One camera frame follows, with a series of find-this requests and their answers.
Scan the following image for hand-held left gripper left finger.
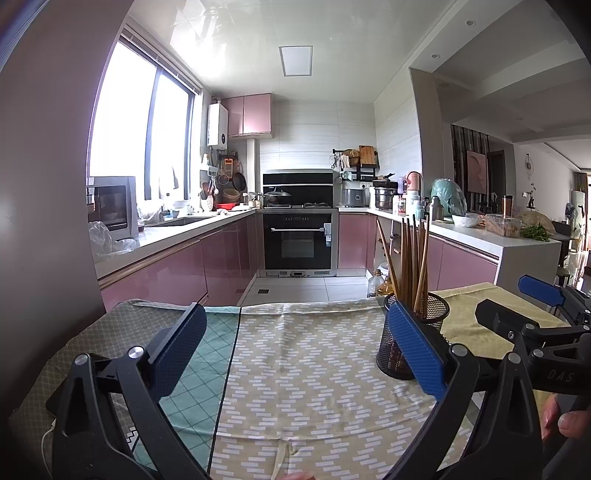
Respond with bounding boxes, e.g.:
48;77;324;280
51;302;208;480

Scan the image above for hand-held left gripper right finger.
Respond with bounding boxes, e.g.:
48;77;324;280
387;301;543;480

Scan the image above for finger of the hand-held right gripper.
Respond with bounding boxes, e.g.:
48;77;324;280
518;275;591;324
475;299;591;398

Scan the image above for black mesh holder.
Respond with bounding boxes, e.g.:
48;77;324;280
376;292;451;380

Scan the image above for bundle of wooden chopsticks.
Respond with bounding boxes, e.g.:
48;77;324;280
376;216;432;319

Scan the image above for person's right hand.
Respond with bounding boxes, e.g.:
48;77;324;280
540;394;591;444

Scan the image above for pink kitchen base cabinets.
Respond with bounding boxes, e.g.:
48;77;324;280
99;215;264;312
338;212;502;294

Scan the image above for clear plastic container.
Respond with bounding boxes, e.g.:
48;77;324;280
485;213;522;238

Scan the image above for standing air conditioner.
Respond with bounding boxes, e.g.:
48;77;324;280
569;189;587;252

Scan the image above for patchwork printed tablecloth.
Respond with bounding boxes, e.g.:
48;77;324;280
9;282;571;480

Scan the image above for clear plastic bag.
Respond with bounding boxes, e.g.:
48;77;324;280
89;220;137;264

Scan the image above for green bag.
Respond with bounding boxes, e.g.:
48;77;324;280
431;178;467;217

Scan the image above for small countertop oven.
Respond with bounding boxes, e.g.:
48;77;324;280
88;176;139;241

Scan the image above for steel stock pot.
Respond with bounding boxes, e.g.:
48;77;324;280
373;186;399;210

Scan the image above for built-in black oven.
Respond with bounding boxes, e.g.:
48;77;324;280
262;210;338;278

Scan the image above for silver rice cooker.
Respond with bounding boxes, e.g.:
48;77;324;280
342;187;370;208

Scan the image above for wok with lid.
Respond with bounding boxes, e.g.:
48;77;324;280
263;187;293;206

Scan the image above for black range hood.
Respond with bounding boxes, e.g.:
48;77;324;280
262;170;335;208

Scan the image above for grey refrigerator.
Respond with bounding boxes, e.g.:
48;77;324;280
0;0;134;361

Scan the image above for white water heater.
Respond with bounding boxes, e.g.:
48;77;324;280
207;102;229;149

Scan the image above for kitchen window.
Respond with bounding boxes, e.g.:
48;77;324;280
90;34;204;204

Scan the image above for ceiling light panel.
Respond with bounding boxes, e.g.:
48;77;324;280
278;45;314;78

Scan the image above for wall picture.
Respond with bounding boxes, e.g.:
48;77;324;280
466;150;489;192

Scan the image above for white cable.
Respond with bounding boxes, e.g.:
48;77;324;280
41;416;59;464

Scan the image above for black wall rack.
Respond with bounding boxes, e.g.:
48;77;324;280
332;145;380;182

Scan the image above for pink wall cabinet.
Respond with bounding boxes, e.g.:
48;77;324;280
222;93;273;139

